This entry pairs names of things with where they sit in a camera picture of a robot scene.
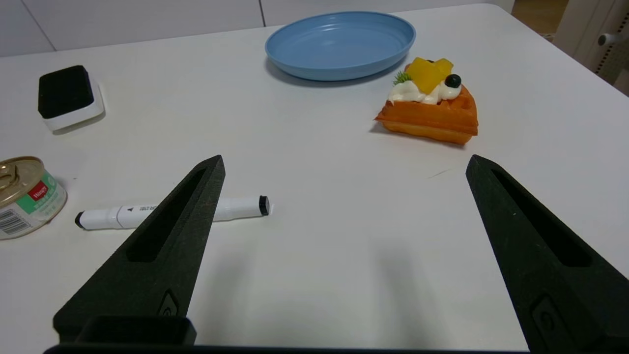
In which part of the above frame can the toy waffle with cream fruit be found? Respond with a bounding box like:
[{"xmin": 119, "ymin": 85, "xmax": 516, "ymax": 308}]
[{"xmin": 374, "ymin": 57, "xmax": 479, "ymax": 146}]

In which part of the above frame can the white desk crank handle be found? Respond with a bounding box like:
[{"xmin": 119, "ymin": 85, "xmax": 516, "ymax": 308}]
[{"xmin": 598, "ymin": 30, "xmax": 629, "ymax": 47}]

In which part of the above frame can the white marker pen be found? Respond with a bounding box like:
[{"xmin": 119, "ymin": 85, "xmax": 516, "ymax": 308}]
[{"xmin": 75, "ymin": 196, "xmax": 270, "ymax": 231}]

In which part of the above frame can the tin can with gold lid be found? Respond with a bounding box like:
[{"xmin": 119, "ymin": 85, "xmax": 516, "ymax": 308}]
[{"xmin": 0, "ymin": 156, "xmax": 68, "ymax": 240}]

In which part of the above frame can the white side shelf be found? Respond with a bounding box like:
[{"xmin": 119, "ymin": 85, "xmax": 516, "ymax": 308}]
[{"xmin": 553, "ymin": 0, "xmax": 629, "ymax": 96}]

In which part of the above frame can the blue plate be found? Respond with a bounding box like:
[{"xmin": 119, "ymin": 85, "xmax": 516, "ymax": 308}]
[{"xmin": 265, "ymin": 11, "xmax": 417, "ymax": 82}]

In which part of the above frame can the black and white board eraser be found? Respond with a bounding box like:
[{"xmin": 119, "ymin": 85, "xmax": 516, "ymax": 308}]
[{"xmin": 38, "ymin": 65, "xmax": 105, "ymax": 132}]

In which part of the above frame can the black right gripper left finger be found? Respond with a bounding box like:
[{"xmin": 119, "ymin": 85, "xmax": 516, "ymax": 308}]
[{"xmin": 53, "ymin": 155, "xmax": 226, "ymax": 345}]

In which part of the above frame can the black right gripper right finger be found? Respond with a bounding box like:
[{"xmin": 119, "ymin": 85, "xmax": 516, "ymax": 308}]
[{"xmin": 465, "ymin": 154, "xmax": 629, "ymax": 354}]

